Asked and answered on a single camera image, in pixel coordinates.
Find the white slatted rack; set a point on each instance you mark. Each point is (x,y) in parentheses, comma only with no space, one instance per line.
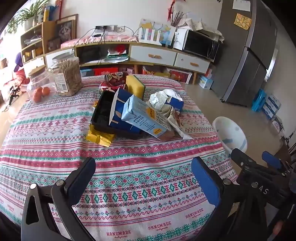
(149,36)

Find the orange fruit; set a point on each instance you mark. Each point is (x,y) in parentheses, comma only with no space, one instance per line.
(46,90)
(37,94)

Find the person's right hand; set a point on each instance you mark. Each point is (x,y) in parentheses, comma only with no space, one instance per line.
(277,228)

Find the large wooden picture frame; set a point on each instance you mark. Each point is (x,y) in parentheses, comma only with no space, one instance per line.
(66,29)

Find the brown white torn wrapper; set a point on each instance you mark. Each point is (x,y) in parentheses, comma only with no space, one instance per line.
(178,125)

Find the stack of white blue cartons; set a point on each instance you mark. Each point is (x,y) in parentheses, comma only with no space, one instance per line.
(271,106)

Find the clear jar with wooden lid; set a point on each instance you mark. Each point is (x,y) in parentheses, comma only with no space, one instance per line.
(38,78)

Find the black microwave oven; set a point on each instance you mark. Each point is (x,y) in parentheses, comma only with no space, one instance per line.
(198,44)

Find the red hanging decoration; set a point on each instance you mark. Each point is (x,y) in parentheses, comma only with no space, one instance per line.
(172,9)

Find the clear jar of seeds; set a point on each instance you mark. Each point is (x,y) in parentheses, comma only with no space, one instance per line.
(68,76)

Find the small blue snack box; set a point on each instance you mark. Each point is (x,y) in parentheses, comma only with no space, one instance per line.
(177,103)

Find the pink cabinet cover cloth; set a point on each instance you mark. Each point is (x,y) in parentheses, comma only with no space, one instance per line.
(92,39)

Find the white cardboard box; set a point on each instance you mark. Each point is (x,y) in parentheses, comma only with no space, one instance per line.
(180,39)

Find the red cardboard box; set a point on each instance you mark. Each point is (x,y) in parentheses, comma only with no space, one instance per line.
(105,71)

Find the yellow snack packet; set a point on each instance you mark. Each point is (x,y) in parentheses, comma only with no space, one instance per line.
(97,138)

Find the silver foil wrapper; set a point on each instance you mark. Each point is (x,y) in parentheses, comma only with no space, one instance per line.
(159,99)

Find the red green cloth bag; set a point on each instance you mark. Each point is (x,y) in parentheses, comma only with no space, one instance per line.
(116,54)

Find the colourful map board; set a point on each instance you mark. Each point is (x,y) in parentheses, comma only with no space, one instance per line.
(167,32)

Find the red cartoon face can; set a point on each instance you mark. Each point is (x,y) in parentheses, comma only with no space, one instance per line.
(116,77)

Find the grey refrigerator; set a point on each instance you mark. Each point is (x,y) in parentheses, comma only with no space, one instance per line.
(242,58)

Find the light blue milk carton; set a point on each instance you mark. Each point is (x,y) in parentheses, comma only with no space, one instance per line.
(138,111)

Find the lion print yellow box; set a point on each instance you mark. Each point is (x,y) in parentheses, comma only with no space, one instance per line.
(156,72)

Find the small dark picture frame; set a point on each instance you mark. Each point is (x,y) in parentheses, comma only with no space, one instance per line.
(54,44)

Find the black tripod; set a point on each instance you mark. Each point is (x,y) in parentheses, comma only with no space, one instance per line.
(12,95)

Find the wooden shelf unit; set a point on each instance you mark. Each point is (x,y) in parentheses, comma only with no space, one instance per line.
(49,30)

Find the white paper sheet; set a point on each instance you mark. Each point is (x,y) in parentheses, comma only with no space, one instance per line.
(244,5)

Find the pink patterned box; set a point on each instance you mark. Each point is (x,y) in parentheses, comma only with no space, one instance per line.
(126,70)

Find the crushed red drink can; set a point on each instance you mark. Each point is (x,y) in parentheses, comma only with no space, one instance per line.
(108,87)

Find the green potted plant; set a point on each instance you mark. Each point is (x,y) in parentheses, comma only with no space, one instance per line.
(30,10)

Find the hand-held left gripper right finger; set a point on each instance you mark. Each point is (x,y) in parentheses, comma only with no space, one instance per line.
(205,183)

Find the wooden white media cabinet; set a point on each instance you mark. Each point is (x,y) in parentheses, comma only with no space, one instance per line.
(115,44)

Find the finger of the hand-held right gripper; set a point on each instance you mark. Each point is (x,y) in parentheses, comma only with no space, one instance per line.
(242,157)
(272,158)

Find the blue white floor box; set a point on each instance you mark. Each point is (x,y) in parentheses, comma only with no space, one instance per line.
(205,81)

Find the bunch of dry twigs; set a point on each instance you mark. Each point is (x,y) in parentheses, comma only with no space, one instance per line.
(177,19)

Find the yellow green sponge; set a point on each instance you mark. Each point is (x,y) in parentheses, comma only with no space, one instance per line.
(134,84)

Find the yellow paper note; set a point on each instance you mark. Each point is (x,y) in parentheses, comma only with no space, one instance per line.
(242,21)

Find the black plastic food tray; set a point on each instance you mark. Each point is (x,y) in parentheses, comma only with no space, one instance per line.
(101,111)

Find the patterned woven tablecloth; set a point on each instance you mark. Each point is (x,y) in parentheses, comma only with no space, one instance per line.
(138,162)

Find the pale patterned cover cloth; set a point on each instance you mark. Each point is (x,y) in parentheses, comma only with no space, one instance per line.
(198,24)

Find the dark blue paper box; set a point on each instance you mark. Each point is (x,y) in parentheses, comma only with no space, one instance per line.
(123,93)

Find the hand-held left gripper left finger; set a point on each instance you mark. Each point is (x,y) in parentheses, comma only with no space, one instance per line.
(83,177)

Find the red gift box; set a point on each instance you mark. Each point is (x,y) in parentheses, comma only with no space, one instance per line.
(181,76)

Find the red cloth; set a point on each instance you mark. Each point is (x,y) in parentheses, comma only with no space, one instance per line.
(20,77)

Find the purple cloth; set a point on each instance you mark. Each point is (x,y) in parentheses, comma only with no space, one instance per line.
(17,61)

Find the wall power strip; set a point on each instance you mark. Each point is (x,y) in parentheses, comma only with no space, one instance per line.
(108,28)

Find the blue plastic stool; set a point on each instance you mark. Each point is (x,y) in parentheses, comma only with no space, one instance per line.
(259,100)

